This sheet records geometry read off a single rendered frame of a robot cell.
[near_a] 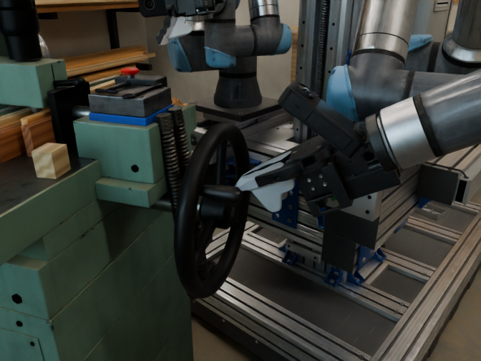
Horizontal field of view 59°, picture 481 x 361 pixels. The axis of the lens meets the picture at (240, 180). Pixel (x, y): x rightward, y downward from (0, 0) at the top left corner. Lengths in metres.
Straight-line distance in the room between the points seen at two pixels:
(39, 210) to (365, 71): 0.47
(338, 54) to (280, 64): 2.87
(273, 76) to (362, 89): 3.50
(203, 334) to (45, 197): 1.12
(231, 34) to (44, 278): 0.67
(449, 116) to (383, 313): 1.03
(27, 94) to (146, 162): 0.24
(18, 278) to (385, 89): 0.56
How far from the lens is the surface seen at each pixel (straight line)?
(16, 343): 0.78
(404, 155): 0.50
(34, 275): 0.65
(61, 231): 0.66
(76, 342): 0.76
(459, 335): 1.81
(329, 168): 0.51
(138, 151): 0.65
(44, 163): 0.65
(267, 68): 4.10
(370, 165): 0.53
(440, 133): 0.49
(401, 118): 0.50
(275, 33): 1.09
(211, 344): 1.60
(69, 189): 0.65
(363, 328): 1.40
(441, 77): 0.61
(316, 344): 1.30
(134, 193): 0.66
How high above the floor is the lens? 1.15
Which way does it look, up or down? 25 degrees down
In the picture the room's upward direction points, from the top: straight up
